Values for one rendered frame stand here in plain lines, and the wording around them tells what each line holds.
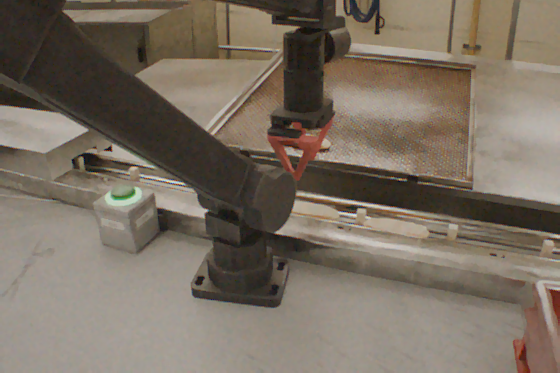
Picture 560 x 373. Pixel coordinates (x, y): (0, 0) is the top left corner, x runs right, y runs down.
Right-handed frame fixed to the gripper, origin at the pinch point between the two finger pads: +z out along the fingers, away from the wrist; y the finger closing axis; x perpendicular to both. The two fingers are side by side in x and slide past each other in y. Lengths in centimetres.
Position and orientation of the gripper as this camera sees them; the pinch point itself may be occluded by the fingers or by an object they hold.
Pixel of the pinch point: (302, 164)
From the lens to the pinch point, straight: 70.4
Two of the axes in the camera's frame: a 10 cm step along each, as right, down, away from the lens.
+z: 0.0, 9.0, 4.3
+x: -9.4, -1.5, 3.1
